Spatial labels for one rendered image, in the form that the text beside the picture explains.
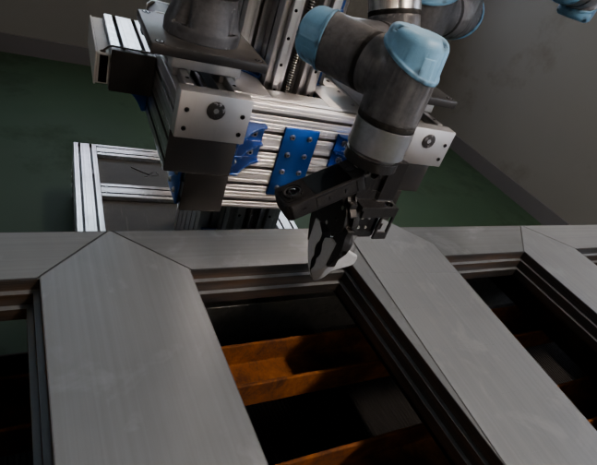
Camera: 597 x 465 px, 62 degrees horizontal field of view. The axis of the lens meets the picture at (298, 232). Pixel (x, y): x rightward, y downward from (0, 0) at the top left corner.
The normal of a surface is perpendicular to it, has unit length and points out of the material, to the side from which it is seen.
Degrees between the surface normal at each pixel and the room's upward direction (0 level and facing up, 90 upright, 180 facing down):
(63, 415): 0
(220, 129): 90
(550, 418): 0
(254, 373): 0
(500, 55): 90
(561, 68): 90
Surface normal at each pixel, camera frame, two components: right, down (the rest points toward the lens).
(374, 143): -0.33, 0.43
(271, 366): 0.29, -0.80
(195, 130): 0.35, 0.60
